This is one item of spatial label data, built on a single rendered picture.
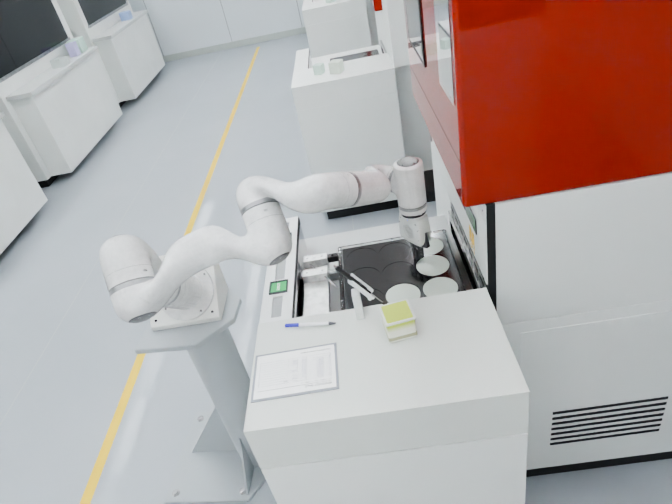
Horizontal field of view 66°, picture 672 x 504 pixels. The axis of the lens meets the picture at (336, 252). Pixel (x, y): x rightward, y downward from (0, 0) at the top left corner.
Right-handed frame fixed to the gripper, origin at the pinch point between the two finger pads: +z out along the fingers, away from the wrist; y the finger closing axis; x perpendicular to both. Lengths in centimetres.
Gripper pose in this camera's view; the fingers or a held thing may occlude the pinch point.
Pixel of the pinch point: (418, 251)
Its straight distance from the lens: 165.7
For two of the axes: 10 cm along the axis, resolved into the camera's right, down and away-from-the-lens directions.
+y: 5.6, 3.9, -7.3
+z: 1.9, 8.0, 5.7
